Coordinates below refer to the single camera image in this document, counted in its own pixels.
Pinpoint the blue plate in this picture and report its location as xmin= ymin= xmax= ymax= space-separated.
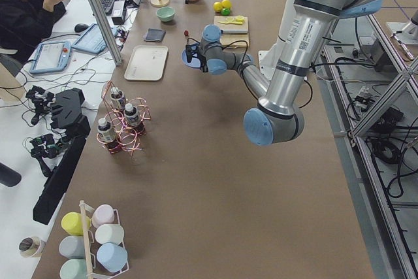
xmin=181 ymin=48 xmax=200 ymax=69

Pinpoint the green bowl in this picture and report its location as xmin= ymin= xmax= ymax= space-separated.
xmin=156 ymin=7 xmax=176 ymax=22

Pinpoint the steel muddler black cap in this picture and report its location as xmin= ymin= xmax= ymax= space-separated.
xmin=221 ymin=29 xmax=248 ymax=35

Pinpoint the green lime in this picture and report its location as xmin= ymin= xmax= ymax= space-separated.
xmin=221 ymin=8 xmax=231 ymax=16

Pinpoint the wooden cutting board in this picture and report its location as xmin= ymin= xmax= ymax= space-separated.
xmin=214 ymin=16 xmax=249 ymax=48

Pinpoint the yellow plastic knife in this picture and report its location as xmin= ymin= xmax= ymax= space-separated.
xmin=218 ymin=19 xmax=244 ymax=25

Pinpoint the cream rabbit tray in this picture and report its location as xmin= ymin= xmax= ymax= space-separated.
xmin=124 ymin=45 xmax=169 ymax=82

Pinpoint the grey folded cloth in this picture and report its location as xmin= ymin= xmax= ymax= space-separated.
xmin=143 ymin=28 xmax=166 ymax=42

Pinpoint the tea bottle middle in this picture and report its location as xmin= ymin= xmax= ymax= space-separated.
xmin=123 ymin=103 xmax=145 ymax=135

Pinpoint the tea bottle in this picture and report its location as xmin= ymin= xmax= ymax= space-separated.
xmin=110 ymin=86 xmax=126 ymax=110
xmin=123 ymin=103 xmax=145 ymax=135
xmin=97 ymin=118 xmax=119 ymax=153

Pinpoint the tea bottle back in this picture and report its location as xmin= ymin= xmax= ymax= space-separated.
xmin=110 ymin=86 xmax=126 ymax=110

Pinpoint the blue teach pendant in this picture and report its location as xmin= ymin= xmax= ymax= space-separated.
xmin=29 ymin=41 xmax=71 ymax=74
xmin=71 ymin=24 xmax=106 ymax=54

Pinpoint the computer mouse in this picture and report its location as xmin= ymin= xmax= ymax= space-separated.
xmin=74 ymin=24 xmax=89 ymax=33

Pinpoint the tea bottle front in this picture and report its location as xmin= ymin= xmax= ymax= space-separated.
xmin=97 ymin=118 xmax=119 ymax=153

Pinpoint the seated person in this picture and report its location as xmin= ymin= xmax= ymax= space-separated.
xmin=1 ymin=0 xmax=66 ymax=63

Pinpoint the pink cup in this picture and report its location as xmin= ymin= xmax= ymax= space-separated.
xmin=91 ymin=204 xmax=115 ymax=228

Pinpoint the white cup rack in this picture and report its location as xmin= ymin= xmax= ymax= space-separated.
xmin=79 ymin=200 xmax=130 ymax=278

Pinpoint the white cup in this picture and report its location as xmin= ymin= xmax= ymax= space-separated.
xmin=95 ymin=224 xmax=125 ymax=245

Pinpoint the yellow cup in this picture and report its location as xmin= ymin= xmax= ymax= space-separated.
xmin=61 ymin=212 xmax=84 ymax=236

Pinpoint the blue cup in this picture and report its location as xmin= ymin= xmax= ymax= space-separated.
xmin=96 ymin=242 xmax=128 ymax=272

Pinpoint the grey cup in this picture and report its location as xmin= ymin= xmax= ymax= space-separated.
xmin=59 ymin=235 xmax=85 ymax=259

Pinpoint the green cup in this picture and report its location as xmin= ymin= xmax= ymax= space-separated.
xmin=59 ymin=259 xmax=87 ymax=279

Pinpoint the tape roll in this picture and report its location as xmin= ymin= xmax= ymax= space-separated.
xmin=18 ymin=237 xmax=46 ymax=257

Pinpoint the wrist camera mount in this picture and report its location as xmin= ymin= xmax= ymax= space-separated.
xmin=183 ymin=39 xmax=201 ymax=67

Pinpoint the aluminium frame post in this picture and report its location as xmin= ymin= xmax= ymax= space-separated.
xmin=88 ymin=0 xmax=122 ymax=66

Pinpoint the copper wire bottle rack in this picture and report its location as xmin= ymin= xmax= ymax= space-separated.
xmin=96 ymin=80 xmax=152 ymax=156

